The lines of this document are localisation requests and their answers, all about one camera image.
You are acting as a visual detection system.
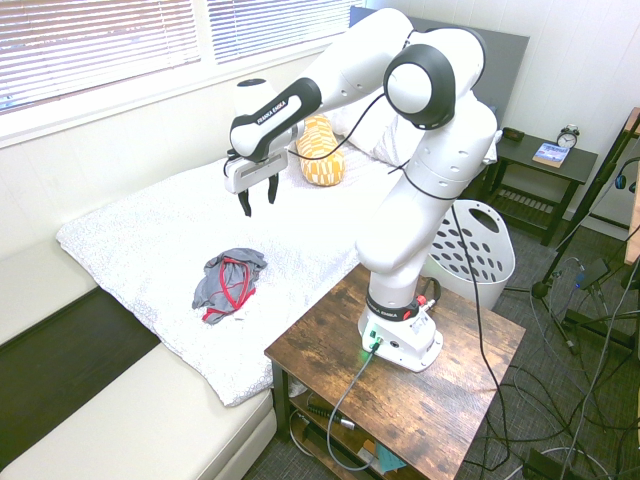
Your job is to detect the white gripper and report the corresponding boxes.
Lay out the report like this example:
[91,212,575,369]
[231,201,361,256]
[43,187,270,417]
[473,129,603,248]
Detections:
[223,149,290,219]

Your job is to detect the grey garment with red trim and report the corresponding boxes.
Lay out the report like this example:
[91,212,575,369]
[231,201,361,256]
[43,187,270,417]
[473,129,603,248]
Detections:
[191,246,268,327]

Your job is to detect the white perforated laundry basket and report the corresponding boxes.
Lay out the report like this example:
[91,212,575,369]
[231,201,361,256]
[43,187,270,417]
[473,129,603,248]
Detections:
[424,199,517,312]

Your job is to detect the yellow patterned bolster pillow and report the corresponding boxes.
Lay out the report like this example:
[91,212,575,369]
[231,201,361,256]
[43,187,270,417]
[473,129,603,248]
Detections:
[294,113,349,188]

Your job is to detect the white speckled bedspread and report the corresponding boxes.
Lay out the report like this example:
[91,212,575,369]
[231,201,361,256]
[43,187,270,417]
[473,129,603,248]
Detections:
[55,143,417,409]

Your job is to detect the plain white pillow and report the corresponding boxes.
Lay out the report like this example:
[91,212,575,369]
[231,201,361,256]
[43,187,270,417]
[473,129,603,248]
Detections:
[329,101,397,152]

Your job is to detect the white speckled pillow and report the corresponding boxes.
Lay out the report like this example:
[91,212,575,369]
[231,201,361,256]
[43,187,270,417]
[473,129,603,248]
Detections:
[369,123,504,169]

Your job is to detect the narrow white window blind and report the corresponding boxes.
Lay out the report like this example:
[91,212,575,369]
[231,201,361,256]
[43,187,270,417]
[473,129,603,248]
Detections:
[205,0,352,66]

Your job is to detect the wide white window blind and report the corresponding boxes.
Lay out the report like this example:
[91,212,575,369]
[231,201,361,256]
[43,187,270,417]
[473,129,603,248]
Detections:
[0,0,203,117]

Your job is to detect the dark brown bed panel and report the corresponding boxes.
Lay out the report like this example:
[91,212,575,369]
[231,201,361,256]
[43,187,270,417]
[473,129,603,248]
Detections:
[0,286,162,452]

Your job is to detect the cream upholstered bed base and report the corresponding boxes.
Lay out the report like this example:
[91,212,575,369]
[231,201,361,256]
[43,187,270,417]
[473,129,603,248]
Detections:
[0,238,278,480]

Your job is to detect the rustic wooden side table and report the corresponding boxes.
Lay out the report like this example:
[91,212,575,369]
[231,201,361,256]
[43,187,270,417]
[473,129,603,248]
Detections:
[263,259,528,480]

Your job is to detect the grey headboard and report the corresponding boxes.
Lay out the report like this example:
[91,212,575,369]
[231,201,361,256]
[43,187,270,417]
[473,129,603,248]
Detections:
[348,5,531,134]

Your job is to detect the teal paper sheet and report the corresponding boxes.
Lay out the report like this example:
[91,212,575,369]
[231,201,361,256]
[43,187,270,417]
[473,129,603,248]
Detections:
[373,443,408,475]

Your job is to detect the blue cover book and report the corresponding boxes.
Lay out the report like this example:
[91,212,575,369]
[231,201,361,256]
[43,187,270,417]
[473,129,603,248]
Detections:
[530,142,572,169]

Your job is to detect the black nightstand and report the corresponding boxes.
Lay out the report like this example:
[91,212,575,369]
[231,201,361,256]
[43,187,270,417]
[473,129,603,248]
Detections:
[464,132,599,247]

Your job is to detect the black twin-bell alarm clock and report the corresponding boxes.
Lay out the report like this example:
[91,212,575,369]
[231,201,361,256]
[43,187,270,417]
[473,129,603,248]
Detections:
[556,123,582,150]

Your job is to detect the black tripod stand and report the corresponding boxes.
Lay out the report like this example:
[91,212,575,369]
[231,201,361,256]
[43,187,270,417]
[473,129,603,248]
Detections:
[530,112,640,357]

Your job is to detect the black power adapter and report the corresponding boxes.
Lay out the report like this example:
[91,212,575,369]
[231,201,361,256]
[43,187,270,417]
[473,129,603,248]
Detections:
[573,257,612,292]

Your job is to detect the blue headphones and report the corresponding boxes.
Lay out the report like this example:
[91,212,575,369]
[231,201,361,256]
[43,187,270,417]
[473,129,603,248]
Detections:
[613,156,640,195]

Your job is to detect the light wooden desk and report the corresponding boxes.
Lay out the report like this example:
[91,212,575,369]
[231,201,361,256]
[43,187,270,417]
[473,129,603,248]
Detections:
[623,106,640,267]

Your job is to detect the black floor box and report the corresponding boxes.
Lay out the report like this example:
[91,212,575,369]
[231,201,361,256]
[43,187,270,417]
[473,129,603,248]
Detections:
[521,447,577,480]

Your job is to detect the thick black base cable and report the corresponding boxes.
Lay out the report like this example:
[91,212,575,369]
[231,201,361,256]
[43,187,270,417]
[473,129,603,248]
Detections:
[419,276,444,314]

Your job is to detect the grey base cable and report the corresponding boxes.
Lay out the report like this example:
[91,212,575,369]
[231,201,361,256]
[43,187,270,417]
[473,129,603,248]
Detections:
[325,339,385,473]

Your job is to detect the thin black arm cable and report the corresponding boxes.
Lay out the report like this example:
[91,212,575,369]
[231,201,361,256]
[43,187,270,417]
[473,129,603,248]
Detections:
[223,27,512,454]

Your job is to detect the grey floor cable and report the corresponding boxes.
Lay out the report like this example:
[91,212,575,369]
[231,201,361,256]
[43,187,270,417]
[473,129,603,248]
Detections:
[568,279,640,480]

